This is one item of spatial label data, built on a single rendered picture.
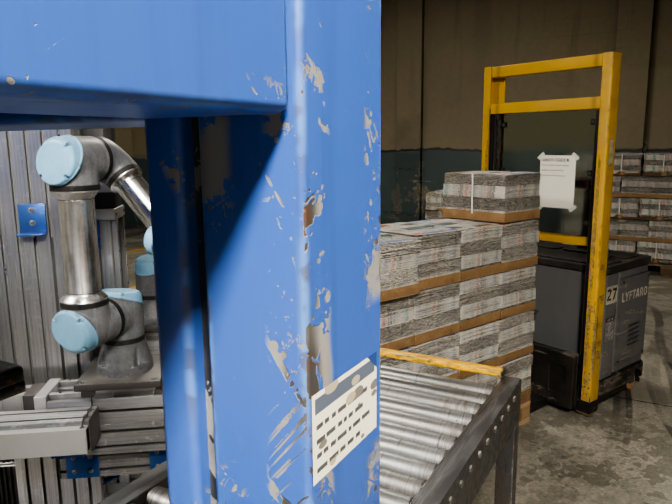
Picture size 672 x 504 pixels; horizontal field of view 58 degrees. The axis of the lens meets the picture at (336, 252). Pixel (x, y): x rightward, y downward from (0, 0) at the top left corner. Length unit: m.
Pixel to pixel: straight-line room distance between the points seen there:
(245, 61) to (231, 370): 0.13
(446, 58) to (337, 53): 9.14
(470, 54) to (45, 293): 7.96
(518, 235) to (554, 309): 0.77
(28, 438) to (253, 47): 1.62
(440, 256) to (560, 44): 6.65
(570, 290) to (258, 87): 3.40
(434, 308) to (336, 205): 2.38
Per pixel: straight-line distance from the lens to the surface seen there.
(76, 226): 1.61
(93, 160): 1.60
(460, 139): 9.24
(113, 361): 1.78
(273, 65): 0.22
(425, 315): 2.60
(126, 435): 1.85
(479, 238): 2.78
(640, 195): 7.20
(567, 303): 3.60
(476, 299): 2.84
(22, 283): 2.00
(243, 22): 0.21
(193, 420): 0.29
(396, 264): 2.37
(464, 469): 1.32
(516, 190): 2.98
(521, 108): 3.52
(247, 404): 0.27
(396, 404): 1.57
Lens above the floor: 1.44
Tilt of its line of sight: 10 degrees down
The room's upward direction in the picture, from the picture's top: 1 degrees counter-clockwise
